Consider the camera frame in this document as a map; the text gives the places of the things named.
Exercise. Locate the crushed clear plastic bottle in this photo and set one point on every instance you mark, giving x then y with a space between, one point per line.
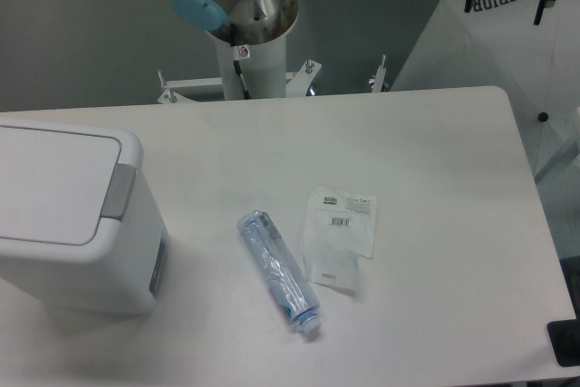
284 278

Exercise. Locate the white trash can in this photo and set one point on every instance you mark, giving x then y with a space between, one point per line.
117 272

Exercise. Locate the white umbrella with lettering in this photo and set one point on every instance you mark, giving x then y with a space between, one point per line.
498 44

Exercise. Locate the white trash can lid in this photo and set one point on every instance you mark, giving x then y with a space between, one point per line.
55 178

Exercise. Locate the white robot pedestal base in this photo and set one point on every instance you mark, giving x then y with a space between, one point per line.
246 72

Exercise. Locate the clear plastic packaging bag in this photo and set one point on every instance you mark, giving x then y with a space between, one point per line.
339 229

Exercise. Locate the black device at table edge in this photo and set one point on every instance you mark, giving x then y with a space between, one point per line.
564 338

